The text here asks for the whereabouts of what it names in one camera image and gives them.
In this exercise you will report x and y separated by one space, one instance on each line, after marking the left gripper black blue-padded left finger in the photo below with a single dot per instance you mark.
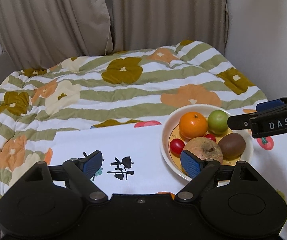
79 174

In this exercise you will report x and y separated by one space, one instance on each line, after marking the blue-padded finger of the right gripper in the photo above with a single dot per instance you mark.
271 104

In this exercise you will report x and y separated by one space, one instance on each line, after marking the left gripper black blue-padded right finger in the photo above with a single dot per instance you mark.
202 173

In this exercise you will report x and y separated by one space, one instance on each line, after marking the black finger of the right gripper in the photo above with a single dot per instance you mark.
239 122

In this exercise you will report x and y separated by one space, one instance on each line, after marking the red cherry tomato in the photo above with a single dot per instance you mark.
211 137
176 146

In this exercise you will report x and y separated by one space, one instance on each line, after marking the reddish yellow apple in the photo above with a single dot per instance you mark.
204 148

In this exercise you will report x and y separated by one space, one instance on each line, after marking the green apple in bowl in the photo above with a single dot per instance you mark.
217 122

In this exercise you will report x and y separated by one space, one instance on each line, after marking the brown kiwi fruit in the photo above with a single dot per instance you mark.
232 146

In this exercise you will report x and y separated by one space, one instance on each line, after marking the orange mandarin in bowl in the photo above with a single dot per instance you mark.
192 125

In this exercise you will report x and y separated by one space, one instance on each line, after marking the cream ceramic fruit bowl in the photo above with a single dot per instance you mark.
168 139

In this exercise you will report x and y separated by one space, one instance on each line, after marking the white fruit-print cloth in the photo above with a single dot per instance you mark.
135 161

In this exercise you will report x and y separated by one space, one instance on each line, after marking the floral striped quilt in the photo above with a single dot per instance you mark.
123 88

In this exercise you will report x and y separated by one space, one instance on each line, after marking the beige curtain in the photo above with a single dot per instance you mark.
42 33

